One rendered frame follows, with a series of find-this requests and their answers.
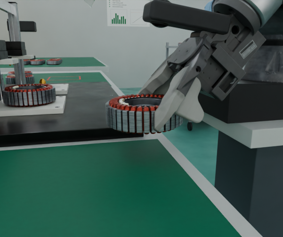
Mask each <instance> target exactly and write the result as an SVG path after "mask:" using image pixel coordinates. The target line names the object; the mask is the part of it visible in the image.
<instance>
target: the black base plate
mask: <svg viewBox="0 0 283 237"><path fill-rule="evenodd" d="M46 84H69V88H68V93H67V94H66V95H56V96H66V102H65V109H64V113H62V114H43V115H24V116H6V117H0V147H11V146H24V145H37V144H50V143H63V142H82V141H94V140H107V139H121V138H133V137H144V132H143V133H142V134H138V133H136V134H132V133H129V134H128V133H126V132H124V133H123V132H121V131H117V130H114V129H113V128H110V127H109V126H108V125H107V124H106V109H105V104H106V103H107V102H108V101H109V100H111V99H112V98H115V97H118V94H117V93H116V92H115V91H114V90H113V88H112V87H111V86H110V85H109V84H108V82H107V81H106V82H73V83H46Z"/></svg>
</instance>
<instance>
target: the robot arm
mask: <svg viewBox="0 0 283 237"><path fill-rule="evenodd" d="M143 20H144V21H145V22H148V23H151V24H152V25H153V26H155V27H157V28H164V27H167V26H170V27H175V28H180V29H185V30H190V31H193V32H192V33H191V35H190V38H187V39H186V40H184V41H183V42H182V43H181V44H180V45H179V47H178V48H177V49H176V50H175V51H174V52H173V53H172V54H171V55H170V56H169V57H168V58H167V59H166V60H165V61H164V62H163V63H162V64H161V65H160V66H159V67H158V69H157V70H156V71H155V72H154V73H153V74H152V75H151V77H150V78H149V80H148V81H147V82H146V83H145V84H144V85H143V87H142V88H141V89H140V91H139V92H138V93H137V94H139V95H141V94H144V95H146V94H150V95H151V94H155V95H156V94H159V95H164V97H163V98H162V101H161V103H160V105H159V107H158V108H157V109H156V111H155V112H154V130H155V131H156V132H158V131H159V130H160V129H161V128H162V127H163V126H164V125H165V124H166V123H167V122H168V120H169V119H170V118H171V117H172V115H173V114H175V115H177V116H180V117H182V118H185V119H187V120H189V121H192V122H194V123H200V122H201V121H202V119H203V117H204V112H203V109H202V107H201V105H200V103H199V101H198V94H199V92H200V93H201V94H204V95H206V96H209V97H211V98H214V99H219V100H220V101H223V100H224V99H225V98H226V96H227V95H228V94H229V93H230V92H231V90H232V89H233V88H234V87H235V86H236V84H237V83H238V82H239V81H240V80H241V79H242V80H248V81H257V82H270V83H283V0H212V1H210V2H208V3H207V4H206V6H205V10H202V9H198V8H192V7H188V6H183V5H179V4H174V3H171V2H170V1H168V0H153V1H151V2H149V3H147V4H145V5H144V11H143ZM244 66H245V67H244ZM243 67H244V70H243V69H242V68H243ZM235 78H237V79H236V81H235V82H234V83H233V84H232V85H231V87H230V88H229V89H228V90H227V91H226V92H225V93H224V91H225V89H226V88H227V87H228V86H229V85H230V83H232V82H233V81H234V79H235Z"/></svg>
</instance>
